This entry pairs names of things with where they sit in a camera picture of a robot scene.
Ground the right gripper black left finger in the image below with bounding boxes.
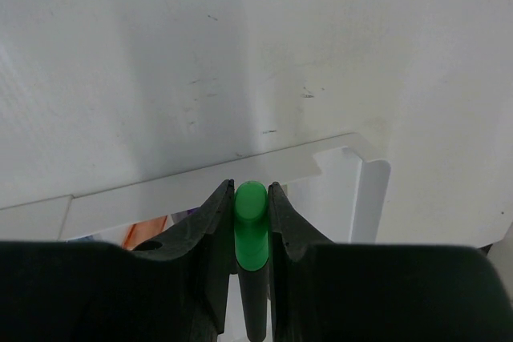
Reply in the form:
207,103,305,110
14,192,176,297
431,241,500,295
133,179,235,334

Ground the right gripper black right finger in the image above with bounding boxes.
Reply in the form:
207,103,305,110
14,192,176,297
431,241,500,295
268,182,330,340

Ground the green black highlighter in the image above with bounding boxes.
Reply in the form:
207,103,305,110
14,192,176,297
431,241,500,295
233,181,269,341

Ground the orange translucent highlighter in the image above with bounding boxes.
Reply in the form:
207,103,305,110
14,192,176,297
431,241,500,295
122,215,168,250

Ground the purple black highlighter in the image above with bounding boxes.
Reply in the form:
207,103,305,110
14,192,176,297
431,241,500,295
171,207,197,224

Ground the white compartment tray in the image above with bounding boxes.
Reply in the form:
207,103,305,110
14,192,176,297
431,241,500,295
0,131,392,245

